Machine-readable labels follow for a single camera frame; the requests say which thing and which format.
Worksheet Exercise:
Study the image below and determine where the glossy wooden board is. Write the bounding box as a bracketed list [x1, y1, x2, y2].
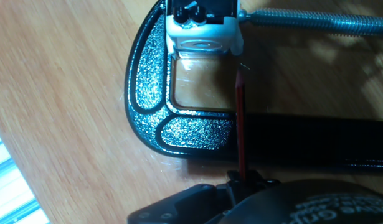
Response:
[0, 0, 383, 224]

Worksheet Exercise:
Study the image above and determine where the black C-clamp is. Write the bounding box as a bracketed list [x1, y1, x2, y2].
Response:
[124, 0, 383, 169]

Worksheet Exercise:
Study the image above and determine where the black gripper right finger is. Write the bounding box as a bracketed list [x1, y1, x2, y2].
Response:
[227, 169, 281, 194]

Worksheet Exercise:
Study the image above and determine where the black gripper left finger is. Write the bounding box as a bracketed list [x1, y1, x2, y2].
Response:
[127, 183, 234, 224]

